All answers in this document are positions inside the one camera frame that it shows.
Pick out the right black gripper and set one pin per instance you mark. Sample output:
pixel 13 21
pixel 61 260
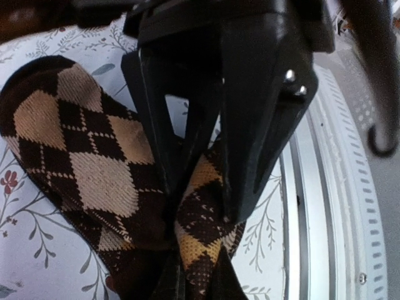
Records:
pixel 151 20

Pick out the brown argyle sock pair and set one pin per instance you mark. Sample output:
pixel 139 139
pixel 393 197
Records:
pixel 89 155

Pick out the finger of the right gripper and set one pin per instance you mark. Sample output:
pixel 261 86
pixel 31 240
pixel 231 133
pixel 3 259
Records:
pixel 187 65
pixel 269 82

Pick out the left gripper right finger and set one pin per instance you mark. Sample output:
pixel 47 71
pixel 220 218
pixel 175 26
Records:
pixel 225 284

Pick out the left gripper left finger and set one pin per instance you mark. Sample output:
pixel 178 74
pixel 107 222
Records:
pixel 172 281

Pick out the aluminium front rail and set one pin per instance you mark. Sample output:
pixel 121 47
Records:
pixel 334 238

